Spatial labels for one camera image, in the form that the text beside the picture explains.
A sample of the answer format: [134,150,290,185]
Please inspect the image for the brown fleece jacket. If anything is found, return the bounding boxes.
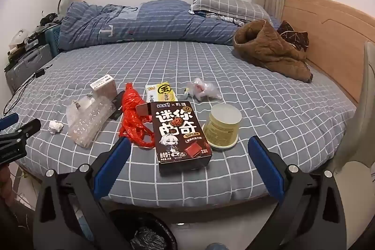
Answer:
[232,19,313,83]

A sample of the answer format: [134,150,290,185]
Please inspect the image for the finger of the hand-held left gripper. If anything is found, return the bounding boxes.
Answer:
[0,113,19,131]
[0,118,41,143]

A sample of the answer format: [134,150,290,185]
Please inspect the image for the grey checked pillow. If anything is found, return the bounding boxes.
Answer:
[190,0,271,23]

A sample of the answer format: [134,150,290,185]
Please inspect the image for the white knotted plastic bag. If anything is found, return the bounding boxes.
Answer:
[184,77,223,101]

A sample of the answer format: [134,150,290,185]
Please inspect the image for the dark patterned cloth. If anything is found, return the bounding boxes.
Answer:
[277,21,309,52]

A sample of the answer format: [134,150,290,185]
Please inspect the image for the grey checked bed sheet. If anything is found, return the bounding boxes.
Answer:
[6,41,356,204]

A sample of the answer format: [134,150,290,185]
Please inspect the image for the cream round plastic tub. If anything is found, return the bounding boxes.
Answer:
[203,104,242,151]

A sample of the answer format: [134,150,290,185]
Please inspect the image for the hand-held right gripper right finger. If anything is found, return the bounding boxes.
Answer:
[247,136,348,250]

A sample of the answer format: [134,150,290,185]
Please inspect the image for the red plastic bag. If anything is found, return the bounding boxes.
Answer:
[118,82,155,148]

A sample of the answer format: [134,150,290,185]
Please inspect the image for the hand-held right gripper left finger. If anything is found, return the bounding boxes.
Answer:
[32,137,132,250]

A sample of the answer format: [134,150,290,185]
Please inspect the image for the grey suitcase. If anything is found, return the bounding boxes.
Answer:
[4,43,55,94]

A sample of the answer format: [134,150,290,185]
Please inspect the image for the white cardboard box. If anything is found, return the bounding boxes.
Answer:
[89,74,118,100]

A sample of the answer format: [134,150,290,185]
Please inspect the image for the teal plastic stool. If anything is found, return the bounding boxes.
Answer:
[44,24,62,56]

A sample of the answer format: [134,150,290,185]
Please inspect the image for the person's left hand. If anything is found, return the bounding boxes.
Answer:
[0,165,14,205]

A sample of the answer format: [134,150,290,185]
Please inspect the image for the wooden headboard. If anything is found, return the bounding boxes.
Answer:
[281,0,375,105]

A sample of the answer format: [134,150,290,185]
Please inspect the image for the brown cookie box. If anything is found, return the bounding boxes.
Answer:
[135,101,213,177]

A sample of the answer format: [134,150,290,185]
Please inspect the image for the blue striped quilt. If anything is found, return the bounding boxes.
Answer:
[57,0,283,51]

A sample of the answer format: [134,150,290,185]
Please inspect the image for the black charger cable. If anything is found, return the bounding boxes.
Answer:
[3,64,53,116]

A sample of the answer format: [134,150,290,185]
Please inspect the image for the clear plastic bag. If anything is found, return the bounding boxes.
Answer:
[66,95,116,149]

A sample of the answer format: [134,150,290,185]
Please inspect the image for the crumpled white tissue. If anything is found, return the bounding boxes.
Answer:
[48,120,63,135]

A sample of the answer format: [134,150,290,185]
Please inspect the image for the yellow white snack packet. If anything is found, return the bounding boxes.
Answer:
[145,82,178,103]

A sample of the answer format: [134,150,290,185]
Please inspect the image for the black lined trash bin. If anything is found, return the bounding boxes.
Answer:
[110,209,178,250]

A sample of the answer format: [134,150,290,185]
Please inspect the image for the black sachet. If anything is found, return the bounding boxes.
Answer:
[111,90,126,121]

